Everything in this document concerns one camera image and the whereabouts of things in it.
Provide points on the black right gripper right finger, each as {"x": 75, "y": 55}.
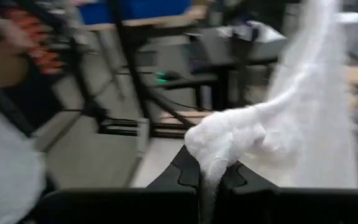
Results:
{"x": 291, "y": 208}

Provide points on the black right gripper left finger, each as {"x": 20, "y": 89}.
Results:
{"x": 120, "y": 208}

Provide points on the white lace garment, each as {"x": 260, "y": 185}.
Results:
{"x": 306, "y": 124}

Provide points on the person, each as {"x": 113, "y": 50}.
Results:
{"x": 5, "y": 155}

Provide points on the grey equipment case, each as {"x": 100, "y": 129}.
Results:
{"x": 244, "y": 40}

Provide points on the black aluminium table frame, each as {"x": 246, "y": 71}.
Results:
{"x": 135, "y": 71}

